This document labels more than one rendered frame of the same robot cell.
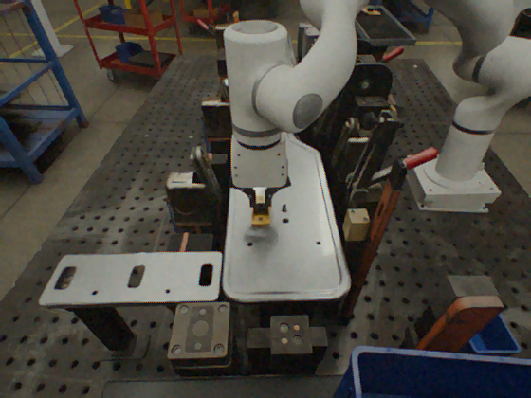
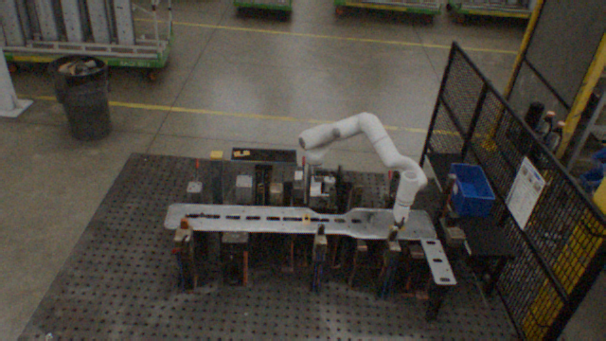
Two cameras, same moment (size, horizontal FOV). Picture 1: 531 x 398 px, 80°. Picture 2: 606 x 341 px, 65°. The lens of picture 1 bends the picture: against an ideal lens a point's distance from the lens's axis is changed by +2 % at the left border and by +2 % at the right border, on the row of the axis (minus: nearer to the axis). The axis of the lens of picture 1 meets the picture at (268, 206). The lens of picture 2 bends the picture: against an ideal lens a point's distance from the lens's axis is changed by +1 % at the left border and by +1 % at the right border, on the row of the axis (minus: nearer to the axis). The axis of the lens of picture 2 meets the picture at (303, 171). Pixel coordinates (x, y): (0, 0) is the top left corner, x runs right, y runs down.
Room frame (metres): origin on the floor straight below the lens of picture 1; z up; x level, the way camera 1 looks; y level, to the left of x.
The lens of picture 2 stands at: (1.10, 1.79, 2.60)
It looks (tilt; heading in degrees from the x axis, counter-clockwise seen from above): 36 degrees down; 266
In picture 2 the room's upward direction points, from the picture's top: 6 degrees clockwise
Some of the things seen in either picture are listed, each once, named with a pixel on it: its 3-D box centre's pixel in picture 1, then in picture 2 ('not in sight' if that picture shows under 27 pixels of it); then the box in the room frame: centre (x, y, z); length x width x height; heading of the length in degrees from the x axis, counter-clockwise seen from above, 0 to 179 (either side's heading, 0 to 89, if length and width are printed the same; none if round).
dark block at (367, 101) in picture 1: (354, 170); (342, 206); (0.70, -0.24, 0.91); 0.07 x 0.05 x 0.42; 91
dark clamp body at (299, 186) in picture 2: not in sight; (296, 210); (0.96, -0.22, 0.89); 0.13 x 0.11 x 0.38; 91
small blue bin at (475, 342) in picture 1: (476, 335); not in sight; (0.30, -0.48, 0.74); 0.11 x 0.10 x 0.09; 1
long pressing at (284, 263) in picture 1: (273, 101); (302, 221); (0.94, -0.02, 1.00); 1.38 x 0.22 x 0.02; 1
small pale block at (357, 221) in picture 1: (341, 272); not in sight; (0.38, -0.16, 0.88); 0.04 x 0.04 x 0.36; 1
